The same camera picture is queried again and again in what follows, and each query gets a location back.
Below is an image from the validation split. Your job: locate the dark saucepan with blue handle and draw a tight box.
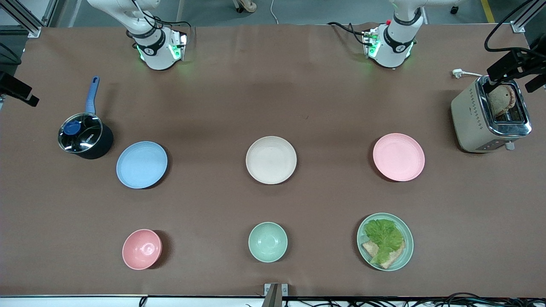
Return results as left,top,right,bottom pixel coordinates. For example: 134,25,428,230
58,76,114,160

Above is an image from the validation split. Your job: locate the small deep pink bowl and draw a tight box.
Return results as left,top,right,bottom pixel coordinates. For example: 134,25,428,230
122,229,163,270

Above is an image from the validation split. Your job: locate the black base power cable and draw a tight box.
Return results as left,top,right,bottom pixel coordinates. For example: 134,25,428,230
327,21,372,46

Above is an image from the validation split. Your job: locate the beige shallow bowl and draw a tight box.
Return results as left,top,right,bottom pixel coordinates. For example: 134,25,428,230
246,136,297,185

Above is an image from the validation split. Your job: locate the brown table cover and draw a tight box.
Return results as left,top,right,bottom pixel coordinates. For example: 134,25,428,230
0,23,546,298

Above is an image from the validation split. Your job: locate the pink shallow bowl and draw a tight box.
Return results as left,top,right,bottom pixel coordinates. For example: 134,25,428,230
373,133,425,182

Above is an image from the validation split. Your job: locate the green plate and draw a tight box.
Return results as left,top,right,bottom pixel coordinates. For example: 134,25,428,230
357,213,414,272

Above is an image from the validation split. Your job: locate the metal frame bracket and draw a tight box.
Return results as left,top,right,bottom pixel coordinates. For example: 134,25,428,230
264,283,289,307

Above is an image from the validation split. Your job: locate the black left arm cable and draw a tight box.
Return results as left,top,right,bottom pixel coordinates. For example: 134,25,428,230
484,0,539,54

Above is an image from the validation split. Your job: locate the black floor cable bundle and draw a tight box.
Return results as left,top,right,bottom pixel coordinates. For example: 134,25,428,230
282,292,546,307

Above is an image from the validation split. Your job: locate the green lettuce leaf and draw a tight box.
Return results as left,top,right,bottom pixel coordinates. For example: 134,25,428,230
364,219,405,264

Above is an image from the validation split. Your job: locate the glass lid with blue knob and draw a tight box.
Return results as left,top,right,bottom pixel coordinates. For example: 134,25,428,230
58,113,104,153

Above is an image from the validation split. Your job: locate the toast slice in toaster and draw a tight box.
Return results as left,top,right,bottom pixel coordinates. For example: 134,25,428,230
488,84,517,118

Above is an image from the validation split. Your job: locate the aluminium frame post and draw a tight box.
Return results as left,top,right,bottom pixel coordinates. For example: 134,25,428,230
0,0,42,38
510,0,546,33

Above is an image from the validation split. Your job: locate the beige and chrome toaster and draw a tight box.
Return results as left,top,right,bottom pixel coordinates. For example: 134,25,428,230
451,75,532,153

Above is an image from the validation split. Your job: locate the small deep green bowl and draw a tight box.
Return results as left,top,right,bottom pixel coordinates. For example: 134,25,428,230
248,222,288,263

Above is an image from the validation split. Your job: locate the blue shallow bowl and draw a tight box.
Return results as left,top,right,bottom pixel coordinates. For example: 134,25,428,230
116,141,168,189

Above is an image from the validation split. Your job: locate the brown bread slice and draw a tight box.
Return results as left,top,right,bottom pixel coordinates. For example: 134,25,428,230
378,241,406,269
362,240,381,258

